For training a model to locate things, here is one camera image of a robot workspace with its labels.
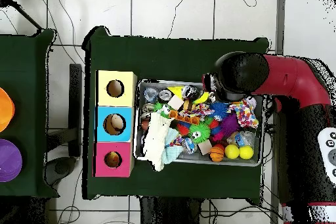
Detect green spiky ball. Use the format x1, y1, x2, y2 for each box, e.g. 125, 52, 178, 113
154, 102, 173, 119
188, 123, 210, 143

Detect yellow plush duck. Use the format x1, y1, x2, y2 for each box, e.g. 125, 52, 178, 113
106, 152, 121, 168

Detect dark green table cloth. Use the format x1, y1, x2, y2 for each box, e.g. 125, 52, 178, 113
0, 29, 56, 198
83, 26, 271, 200

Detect small orange basketball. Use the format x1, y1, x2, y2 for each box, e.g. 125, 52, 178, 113
209, 146, 225, 162

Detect shallow wire mesh bin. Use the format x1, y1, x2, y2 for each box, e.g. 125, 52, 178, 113
135, 79, 265, 167

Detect orange plate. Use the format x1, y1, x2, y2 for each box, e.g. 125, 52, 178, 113
0, 87, 16, 133

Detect mint green waffle cloth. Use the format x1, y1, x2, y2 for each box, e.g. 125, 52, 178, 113
161, 128, 184, 165

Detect wooden box with three holes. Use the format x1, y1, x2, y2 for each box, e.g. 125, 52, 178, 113
94, 70, 138, 178

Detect yellow plastic block toy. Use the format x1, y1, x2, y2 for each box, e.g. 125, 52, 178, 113
167, 86, 184, 100

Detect blue fuzzy ball with eyes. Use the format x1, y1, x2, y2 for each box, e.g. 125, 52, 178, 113
209, 102, 230, 122

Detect yellow ball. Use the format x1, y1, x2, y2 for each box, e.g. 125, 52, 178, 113
224, 145, 240, 160
238, 145, 255, 161

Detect purple spiky ball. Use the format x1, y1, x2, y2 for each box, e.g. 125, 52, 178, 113
212, 114, 241, 142

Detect colourful patterned cloth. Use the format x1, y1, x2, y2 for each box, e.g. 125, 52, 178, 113
228, 97, 261, 130

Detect cream yellow waffle cloth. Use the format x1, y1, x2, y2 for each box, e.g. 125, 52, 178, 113
142, 112, 173, 172

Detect yellow toy banana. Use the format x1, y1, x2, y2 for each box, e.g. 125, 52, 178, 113
194, 91, 211, 105

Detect silver metal can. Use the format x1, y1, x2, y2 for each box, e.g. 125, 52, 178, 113
158, 89, 174, 103

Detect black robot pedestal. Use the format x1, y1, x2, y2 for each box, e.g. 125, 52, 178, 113
138, 197, 211, 224

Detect wooden cube block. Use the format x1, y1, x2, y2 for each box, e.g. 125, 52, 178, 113
198, 139, 213, 156
167, 95, 185, 112

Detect purple plate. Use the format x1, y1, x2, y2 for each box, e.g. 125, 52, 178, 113
0, 139, 23, 183

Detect small orange plastic block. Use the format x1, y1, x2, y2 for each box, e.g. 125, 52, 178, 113
169, 109, 200, 126

